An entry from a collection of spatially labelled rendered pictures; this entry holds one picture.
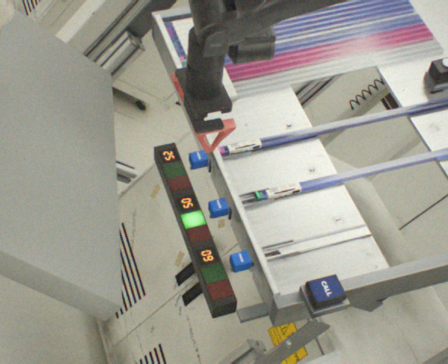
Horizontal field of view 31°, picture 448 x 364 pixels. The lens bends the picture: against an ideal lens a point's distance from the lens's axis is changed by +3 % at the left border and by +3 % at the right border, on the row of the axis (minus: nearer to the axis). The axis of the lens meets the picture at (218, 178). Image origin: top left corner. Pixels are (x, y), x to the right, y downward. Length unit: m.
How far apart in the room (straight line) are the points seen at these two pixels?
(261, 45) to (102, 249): 0.38
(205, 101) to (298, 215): 0.26
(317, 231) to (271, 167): 0.15
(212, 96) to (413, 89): 0.48
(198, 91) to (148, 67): 1.60
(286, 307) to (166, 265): 0.67
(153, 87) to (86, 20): 0.86
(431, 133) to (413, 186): 1.96
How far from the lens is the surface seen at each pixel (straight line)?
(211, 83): 1.23
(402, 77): 1.61
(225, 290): 1.27
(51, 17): 2.60
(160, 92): 2.94
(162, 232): 1.90
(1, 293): 1.97
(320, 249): 1.32
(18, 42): 1.48
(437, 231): 3.38
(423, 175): 3.47
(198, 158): 1.39
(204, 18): 1.12
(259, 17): 1.13
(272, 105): 1.51
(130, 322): 1.93
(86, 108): 1.46
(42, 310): 2.02
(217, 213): 1.33
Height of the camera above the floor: 1.28
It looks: 24 degrees down
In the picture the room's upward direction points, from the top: 49 degrees clockwise
